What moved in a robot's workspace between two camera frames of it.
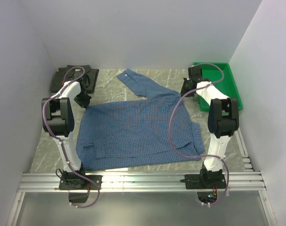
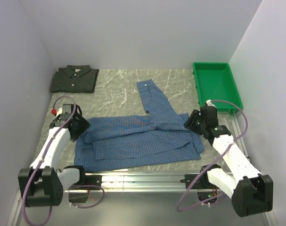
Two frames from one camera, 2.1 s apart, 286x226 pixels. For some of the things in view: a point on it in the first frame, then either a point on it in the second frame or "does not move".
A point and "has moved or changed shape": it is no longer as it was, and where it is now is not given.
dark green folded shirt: [73, 73] does not move
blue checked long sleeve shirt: [151, 130] has moved or changed shape
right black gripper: [183, 92] → [194, 115]
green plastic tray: [227, 85] does not move
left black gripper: [85, 103] → [84, 125]
